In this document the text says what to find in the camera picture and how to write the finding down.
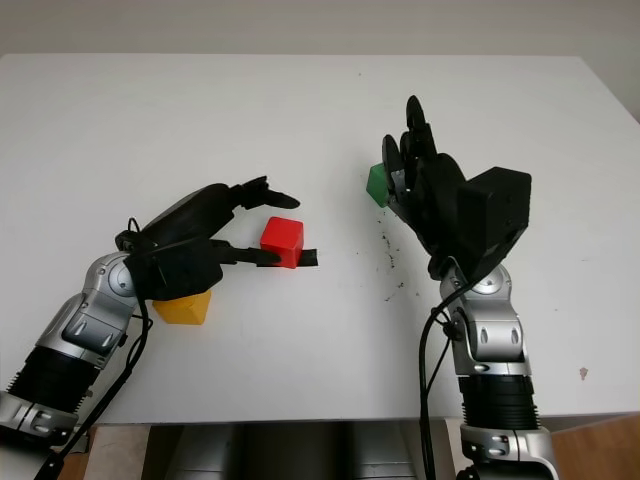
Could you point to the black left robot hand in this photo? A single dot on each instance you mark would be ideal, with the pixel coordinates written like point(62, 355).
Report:
point(200, 210)

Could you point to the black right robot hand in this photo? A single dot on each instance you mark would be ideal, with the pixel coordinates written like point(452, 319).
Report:
point(435, 200)

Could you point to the green wooden block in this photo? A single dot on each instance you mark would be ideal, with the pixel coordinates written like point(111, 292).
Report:
point(377, 185)

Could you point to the red wooden block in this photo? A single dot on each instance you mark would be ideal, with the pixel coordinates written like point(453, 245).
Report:
point(282, 240)

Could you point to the yellow wooden block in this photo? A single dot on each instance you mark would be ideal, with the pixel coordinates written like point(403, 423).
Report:
point(185, 310)

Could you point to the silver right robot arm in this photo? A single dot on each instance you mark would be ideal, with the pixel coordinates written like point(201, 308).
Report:
point(500, 330)

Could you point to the black tape strip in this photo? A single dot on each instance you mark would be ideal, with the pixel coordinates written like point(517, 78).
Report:
point(309, 257)

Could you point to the dark grey robot torso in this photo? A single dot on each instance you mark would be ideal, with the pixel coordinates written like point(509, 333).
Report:
point(280, 450)

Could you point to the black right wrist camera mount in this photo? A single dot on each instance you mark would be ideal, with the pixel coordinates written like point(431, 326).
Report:
point(495, 215)

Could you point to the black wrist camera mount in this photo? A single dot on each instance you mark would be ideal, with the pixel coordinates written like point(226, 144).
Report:
point(495, 215)
point(175, 270)

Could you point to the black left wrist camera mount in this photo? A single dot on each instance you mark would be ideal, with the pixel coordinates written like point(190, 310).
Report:
point(175, 270)

